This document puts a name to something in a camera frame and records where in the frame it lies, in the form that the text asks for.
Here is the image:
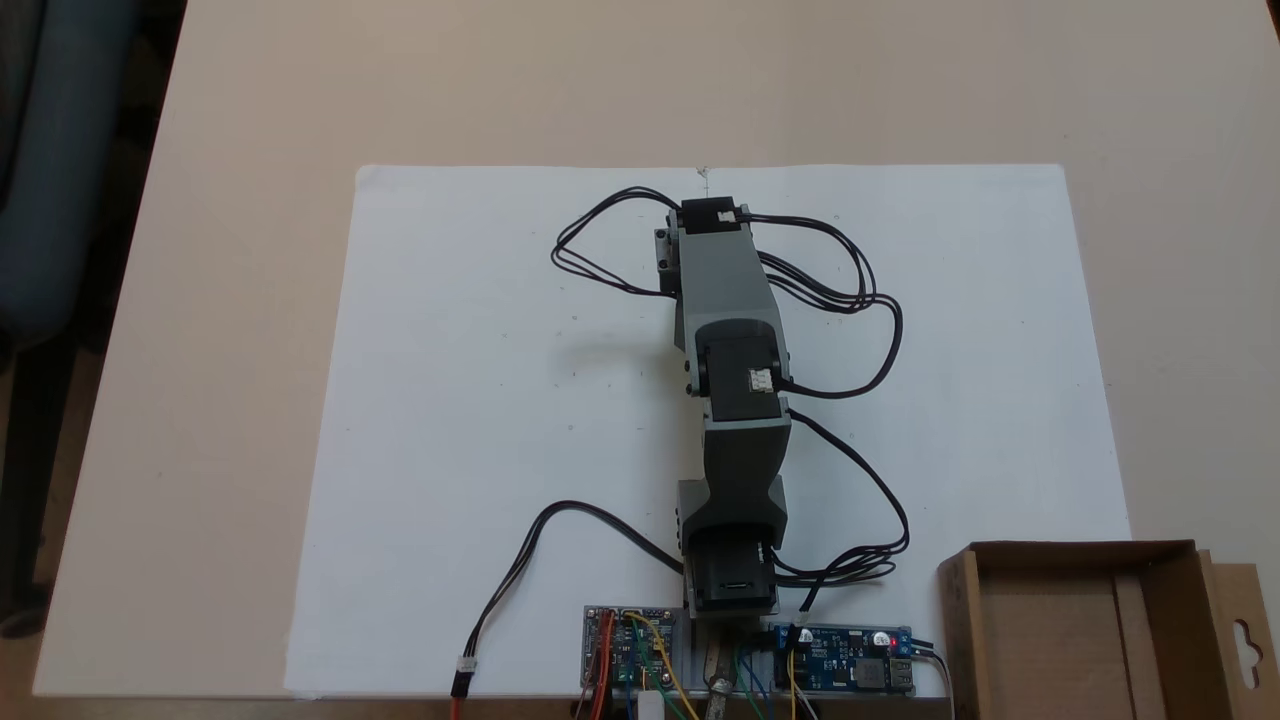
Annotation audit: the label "white paper sheet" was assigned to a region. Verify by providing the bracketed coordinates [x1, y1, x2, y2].
[283, 164, 716, 701]
[703, 163, 1133, 699]

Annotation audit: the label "motor controller circuit board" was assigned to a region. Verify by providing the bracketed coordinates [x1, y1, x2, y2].
[583, 605, 678, 693]

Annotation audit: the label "blue power circuit board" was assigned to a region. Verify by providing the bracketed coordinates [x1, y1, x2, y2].
[768, 624, 915, 695]

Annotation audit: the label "brown cardboard box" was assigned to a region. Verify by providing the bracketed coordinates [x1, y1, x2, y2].
[937, 540, 1280, 720]

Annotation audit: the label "dark blue office chair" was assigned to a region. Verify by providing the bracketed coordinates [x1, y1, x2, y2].
[0, 0, 188, 641]

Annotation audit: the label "black wrist motor wire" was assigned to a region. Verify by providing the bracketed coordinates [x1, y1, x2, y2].
[551, 186, 683, 299]

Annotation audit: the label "black elbow motor wire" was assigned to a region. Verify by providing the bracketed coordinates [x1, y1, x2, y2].
[745, 212, 905, 400]

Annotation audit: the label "black power cable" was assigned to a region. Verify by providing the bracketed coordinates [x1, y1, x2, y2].
[449, 500, 687, 720]

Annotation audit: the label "black base motor wire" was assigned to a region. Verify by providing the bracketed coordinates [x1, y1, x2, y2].
[773, 408, 911, 613]

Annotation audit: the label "yellow jumper wire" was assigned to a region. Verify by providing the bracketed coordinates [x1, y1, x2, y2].
[624, 611, 702, 720]

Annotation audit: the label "orange jumper wires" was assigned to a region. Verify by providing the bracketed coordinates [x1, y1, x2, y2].
[588, 612, 614, 720]

